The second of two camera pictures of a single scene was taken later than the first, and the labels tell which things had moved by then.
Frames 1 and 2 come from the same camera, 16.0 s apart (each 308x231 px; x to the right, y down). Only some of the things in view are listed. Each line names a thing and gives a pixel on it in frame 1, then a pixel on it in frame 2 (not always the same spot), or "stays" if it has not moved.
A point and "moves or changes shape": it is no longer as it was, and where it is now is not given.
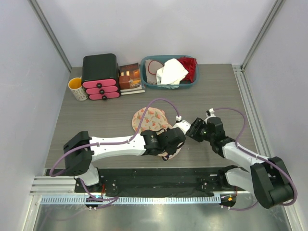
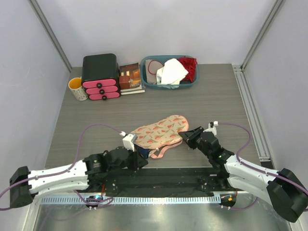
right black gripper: (193, 133) -> (189, 136)
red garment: (190, 63) stays
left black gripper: (171, 151) -> (138, 161)
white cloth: (170, 75) stays
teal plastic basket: (146, 85) stays
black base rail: (160, 182) stays
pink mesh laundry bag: (155, 120) moves or changes shape
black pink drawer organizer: (100, 76) stays
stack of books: (130, 80) stays
